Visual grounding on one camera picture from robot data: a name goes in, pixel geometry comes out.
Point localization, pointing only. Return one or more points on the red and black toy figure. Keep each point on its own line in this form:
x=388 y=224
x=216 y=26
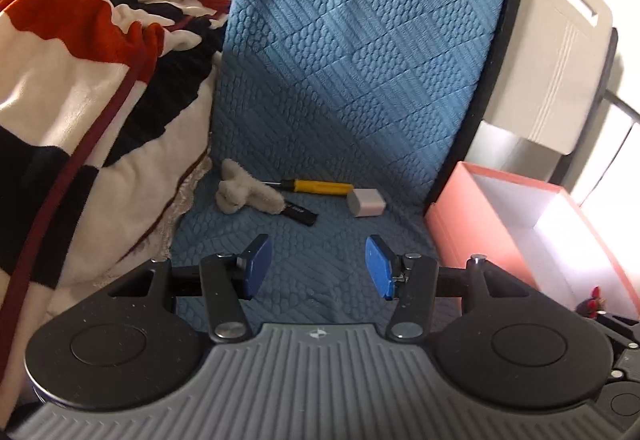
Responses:
x=592 y=302

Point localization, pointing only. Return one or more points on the blue textured seat cover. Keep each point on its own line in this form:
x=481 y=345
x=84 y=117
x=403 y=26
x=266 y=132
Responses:
x=350 y=70

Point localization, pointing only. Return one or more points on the grey metal rail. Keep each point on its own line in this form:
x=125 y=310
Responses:
x=622 y=108

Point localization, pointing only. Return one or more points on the white charger block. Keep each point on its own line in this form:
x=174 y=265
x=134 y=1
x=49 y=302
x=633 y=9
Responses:
x=367 y=202

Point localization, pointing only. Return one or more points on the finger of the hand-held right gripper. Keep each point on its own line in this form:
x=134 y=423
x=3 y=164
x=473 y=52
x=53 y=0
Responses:
x=620 y=327

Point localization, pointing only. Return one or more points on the black usb stick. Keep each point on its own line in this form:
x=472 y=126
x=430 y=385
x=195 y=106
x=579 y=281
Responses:
x=300 y=214

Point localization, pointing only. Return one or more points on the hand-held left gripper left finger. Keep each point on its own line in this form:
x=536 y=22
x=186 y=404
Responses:
x=257 y=265

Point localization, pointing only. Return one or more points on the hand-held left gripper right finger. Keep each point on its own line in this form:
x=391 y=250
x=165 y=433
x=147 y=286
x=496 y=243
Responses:
x=380 y=270

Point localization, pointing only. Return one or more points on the pink cardboard box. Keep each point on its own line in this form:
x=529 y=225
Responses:
x=465 y=230

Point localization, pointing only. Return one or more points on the red white black striped blanket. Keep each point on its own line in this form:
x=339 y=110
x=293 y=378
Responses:
x=75 y=70

